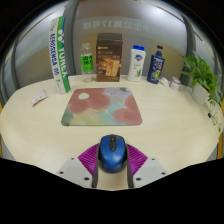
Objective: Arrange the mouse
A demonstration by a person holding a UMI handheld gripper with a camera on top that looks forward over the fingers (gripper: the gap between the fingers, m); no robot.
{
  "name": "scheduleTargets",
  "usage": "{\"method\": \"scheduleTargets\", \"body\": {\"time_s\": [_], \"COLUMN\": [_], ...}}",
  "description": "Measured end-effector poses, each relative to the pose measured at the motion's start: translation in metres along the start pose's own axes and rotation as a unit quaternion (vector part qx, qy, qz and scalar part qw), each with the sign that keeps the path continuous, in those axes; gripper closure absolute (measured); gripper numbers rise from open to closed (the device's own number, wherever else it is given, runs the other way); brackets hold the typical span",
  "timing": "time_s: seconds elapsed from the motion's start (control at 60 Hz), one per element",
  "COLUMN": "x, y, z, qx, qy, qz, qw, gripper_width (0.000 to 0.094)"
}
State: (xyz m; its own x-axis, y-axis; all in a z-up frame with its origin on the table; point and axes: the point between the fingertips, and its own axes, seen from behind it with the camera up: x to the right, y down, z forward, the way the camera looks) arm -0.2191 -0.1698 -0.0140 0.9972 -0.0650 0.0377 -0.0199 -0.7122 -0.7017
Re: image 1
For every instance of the brown cardboard box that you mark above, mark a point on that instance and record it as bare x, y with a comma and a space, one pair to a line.
108, 60

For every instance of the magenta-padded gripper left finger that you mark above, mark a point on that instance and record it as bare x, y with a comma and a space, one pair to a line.
75, 170

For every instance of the small patterned tissue packet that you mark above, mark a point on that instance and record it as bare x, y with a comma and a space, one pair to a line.
39, 97

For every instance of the dark blue shampoo bottle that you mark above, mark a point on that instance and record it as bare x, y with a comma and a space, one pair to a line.
155, 68

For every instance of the green and white shuttlecock tube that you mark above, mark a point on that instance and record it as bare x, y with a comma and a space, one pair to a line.
59, 56

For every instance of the clear bottle with green label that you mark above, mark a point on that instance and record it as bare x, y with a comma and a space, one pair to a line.
87, 61

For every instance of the small white jar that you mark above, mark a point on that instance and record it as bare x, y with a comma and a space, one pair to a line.
175, 83

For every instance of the blue and black computer mouse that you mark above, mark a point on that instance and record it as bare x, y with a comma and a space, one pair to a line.
112, 155

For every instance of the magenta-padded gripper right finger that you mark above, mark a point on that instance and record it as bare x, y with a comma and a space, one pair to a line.
146, 170

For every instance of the floral print mouse pad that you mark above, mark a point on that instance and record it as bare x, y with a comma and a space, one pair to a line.
100, 108

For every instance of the small white crumpled object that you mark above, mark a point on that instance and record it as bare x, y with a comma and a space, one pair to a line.
164, 81

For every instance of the green plant in white pot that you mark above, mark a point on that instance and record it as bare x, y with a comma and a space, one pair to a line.
200, 78

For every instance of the white bottle with blue cap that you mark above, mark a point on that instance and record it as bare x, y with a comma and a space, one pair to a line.
136, 65

